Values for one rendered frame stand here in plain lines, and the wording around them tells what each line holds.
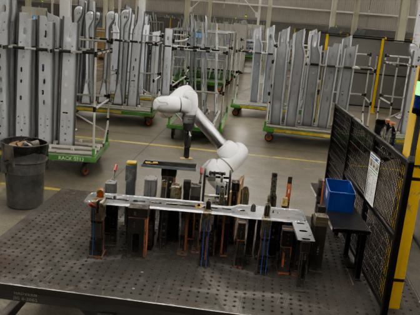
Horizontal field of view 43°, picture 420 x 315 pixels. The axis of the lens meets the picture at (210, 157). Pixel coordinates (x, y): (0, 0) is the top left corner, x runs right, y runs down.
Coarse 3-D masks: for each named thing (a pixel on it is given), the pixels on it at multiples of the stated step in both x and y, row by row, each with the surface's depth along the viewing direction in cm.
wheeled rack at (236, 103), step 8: (248, 40) 1299; (240, 48) 1307; (240, 56) 1313; (248, 72) 1318; (248, 88) 1324; (232, 96) 1245; (232, 104) 1247; (240, 104) 1330; (248, 104) 1252; (256, 104) 1250; (264, 104) 1270; (232, 112) 1261
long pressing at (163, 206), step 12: (96, 192) 346; (108, 204) 330; (120, 204) 330; (156, 204) 335; (168, 204) 336; (192, 204) 340; (204, 204) 342; (240, 204) 346; (240, 216) 327; (252, 216) 328; (276, 216) 331; (288, 216) 333; (300, 216) 334
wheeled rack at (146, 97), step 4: (152, 32) 1295; (148, 44) 1240; (152, 44) 1246; (188, 64) 1314; (184, 68) 1226; (188, 68) 1316; (184, 72) 1227; (188, 72) 1319; (188, 76) 1321; (104, 80) 1239; (172, 80) 1322; (112, 92) 1252; (112, 96) 1245; (140, 96) 1250; (144, 96) 1253; (148, 96) 1253; (156, 96) 1253; (160, 96) 1252; (144, 100) 1245; (148, 100) 1244
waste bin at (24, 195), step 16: (0, 144) 568; (16, 144) 575; (32, 144) 582; (48, 144) 580; (16, 160) 559; (32, 160) 564; (48, 160) 592; (16, 176) 566; (32, 176) 571; (16, 192) 572; (32, 192) 577; (16, 208) 577; (32, 208) 582
